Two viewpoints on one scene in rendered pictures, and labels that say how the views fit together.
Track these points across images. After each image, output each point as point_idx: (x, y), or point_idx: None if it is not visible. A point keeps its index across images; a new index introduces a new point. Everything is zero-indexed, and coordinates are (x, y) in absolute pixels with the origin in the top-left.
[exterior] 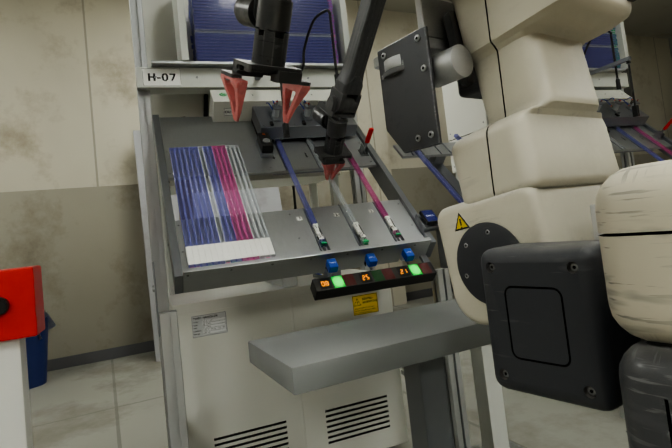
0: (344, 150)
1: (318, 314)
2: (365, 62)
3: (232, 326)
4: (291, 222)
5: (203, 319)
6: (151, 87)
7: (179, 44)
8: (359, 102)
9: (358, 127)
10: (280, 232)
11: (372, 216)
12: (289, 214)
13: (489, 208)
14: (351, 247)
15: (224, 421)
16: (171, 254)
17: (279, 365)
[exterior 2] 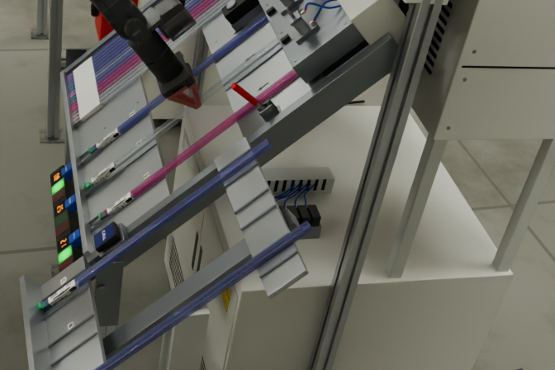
0: (173, 82)
1: (210, 240)
2: None
3: (190, 168)
4: (126, 110)
5: (186, 139)
6: None
7: None
8: (116, 30)
9: (336, 76)
10: (112, 109)
11: (137, 180)
12: (137, 101)
13: None
14: (76, 174)
15: (176, 233)
16: (83, 54)
17: None
